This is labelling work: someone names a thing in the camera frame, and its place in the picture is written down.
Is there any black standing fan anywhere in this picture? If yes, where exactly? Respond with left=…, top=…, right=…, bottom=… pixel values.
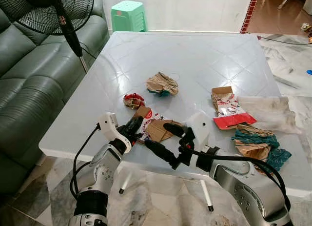
left=0, top=0, right=96, bottom=73

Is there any green plastic stool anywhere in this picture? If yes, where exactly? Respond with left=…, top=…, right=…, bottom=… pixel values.
left=110, top=0, right=148, bottom=33

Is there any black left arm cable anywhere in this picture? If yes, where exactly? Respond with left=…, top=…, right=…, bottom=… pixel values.
left=70, top=123, right=102, bottom=199

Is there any torn brown printed cardboard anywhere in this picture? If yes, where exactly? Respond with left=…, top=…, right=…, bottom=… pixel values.
left=133, top=106, right=184, bottom=144

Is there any crumpled brown paper ball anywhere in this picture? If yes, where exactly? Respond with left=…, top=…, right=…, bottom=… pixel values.
left=146, top=72, right=179, bottom=98

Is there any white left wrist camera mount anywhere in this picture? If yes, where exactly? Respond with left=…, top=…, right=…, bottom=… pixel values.
left=97, top=112, right=133, bottom=154

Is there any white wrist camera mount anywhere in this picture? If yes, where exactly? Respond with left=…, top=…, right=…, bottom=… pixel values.
left=184, top=112, right=212, bottom=154
left=97, top=112, right=133, bottom=154

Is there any green leather sofa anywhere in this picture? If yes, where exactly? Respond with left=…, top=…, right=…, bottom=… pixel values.
left=0, top=0, right=111, bottom=195

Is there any black floor cable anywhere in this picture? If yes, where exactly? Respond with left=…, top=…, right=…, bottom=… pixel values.
left=257, top=34, right=312, bottom=45

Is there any white table leg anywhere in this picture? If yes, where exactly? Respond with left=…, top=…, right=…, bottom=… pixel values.
left=118, top=170, right=133, bottom=195
left=200, top=179, right=215, bottom=212

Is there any beige stained paper sheet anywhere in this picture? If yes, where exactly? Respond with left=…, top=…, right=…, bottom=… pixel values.
left=236, top=95, right=303, bottom=135

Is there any teal brown crumpled paper bag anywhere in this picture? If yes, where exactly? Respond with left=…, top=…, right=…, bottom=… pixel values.
left=231, top=124, right=293, bottom=174

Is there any crumpled red wrapper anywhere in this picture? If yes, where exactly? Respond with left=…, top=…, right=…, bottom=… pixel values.
left=123, top=93, right=146, bottom=110

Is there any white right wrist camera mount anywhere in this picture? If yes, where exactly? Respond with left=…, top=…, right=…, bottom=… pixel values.
left=184, top=112, right=212, bottom=154

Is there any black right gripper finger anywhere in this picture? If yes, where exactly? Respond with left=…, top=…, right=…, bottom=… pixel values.
left=163, top=122, right=186, bottom=138
left=144, top=139, right=179, bottom=168

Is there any red white cardboard box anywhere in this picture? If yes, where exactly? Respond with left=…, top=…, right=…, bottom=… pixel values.
left=211, top=86, right=257, bottom=131

